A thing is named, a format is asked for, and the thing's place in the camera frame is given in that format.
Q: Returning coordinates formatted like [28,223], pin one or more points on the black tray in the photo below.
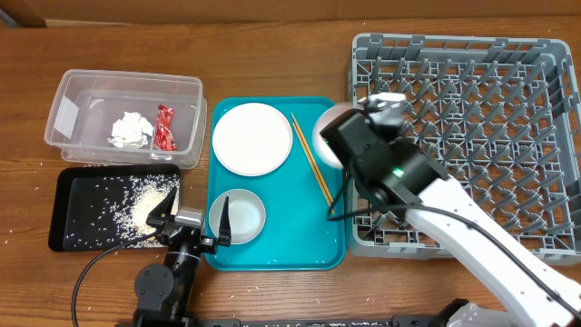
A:
[64,185]

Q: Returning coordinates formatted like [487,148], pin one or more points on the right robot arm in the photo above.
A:
[393,174]

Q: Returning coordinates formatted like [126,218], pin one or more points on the grey dish rack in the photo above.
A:
[503,115]

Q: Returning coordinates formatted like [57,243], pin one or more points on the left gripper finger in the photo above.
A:
[162,211]
[224,236]

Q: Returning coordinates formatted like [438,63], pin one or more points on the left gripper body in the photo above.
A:
[206,244]

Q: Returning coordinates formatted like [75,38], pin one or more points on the medium white plate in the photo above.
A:
[322,149]

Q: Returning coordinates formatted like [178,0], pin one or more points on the grey bowl with rice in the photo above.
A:
[246,212]

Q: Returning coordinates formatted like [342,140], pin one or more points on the white paper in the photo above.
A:
[133,131]

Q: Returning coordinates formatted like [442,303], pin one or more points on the red snack wrapper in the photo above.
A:
[163,139]

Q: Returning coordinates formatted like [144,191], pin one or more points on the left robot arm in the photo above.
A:
[163,289]

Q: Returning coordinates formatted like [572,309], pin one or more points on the teal serving tray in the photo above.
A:
[296,234]

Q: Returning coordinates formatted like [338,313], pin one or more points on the large white plate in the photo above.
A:
[252,139]

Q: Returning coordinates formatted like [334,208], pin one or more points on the spilled rice pile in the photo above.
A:
[107,211]

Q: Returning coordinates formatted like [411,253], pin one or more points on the clear plastic bin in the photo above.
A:
[88,102]

